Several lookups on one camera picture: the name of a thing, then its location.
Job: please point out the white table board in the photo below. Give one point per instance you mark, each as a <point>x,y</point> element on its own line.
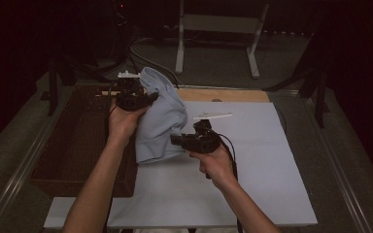
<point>255,161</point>

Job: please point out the person's left hand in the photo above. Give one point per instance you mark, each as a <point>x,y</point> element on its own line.
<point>121,124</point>

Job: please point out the black equipment with red light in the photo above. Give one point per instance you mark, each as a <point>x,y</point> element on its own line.
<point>121,29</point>

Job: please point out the white metal stand frame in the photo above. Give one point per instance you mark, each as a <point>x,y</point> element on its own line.
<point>220,24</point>

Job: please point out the metal floor rail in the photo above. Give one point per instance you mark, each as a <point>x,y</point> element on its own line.
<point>22,165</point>
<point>335,163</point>

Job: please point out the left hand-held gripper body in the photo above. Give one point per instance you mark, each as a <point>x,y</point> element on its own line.
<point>131,98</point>

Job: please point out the person's right hand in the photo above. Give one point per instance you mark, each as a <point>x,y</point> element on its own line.
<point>217,166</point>

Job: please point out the brown wicker basket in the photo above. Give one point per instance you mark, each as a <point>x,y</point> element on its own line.
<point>74,145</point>

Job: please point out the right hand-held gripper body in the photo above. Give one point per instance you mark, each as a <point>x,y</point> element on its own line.
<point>200,142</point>

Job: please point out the light blue tank top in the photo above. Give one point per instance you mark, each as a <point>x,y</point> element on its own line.
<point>162,123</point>

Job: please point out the black tripod stand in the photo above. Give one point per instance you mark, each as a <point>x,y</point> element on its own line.
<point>319,97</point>
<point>53,90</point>

